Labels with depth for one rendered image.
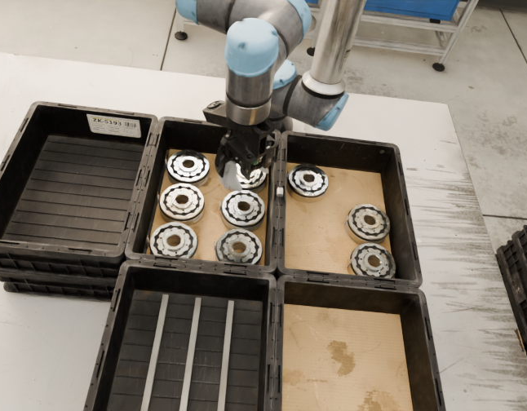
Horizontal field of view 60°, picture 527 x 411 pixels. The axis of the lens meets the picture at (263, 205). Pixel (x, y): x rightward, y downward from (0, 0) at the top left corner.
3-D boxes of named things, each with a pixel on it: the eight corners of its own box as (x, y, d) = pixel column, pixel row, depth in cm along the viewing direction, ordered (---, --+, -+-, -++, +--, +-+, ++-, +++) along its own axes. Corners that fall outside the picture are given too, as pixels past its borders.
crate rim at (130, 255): (160, 121, 113) (159, 114, 111) (280, 136, 115) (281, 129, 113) (123, 264, 89) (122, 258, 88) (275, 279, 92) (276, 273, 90)
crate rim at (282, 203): (280, 136, 115) (281, 129, 113) (395, 150, 117) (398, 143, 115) (275, 279, 92) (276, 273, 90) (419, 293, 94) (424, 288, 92)
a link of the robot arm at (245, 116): (214, 89, 73) (253, 68, 76) (215, 109, 77) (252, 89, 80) (245, 116, 70) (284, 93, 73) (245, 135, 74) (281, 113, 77)
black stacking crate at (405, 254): (275, 161, 123) (281, 131, 114) (383, 174, 125) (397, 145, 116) (270, 298, 99) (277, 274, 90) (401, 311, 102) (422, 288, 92)
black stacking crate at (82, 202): (46, 135, 119) (34, 102, 109) (161, 148, 121) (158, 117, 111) (-16, 271, 95) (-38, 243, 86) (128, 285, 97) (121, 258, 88)
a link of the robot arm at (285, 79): (262, 84, 138) (265, 46, 126) (302, 100, 135) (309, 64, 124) (242, 108, 132) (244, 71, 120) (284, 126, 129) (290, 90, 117)
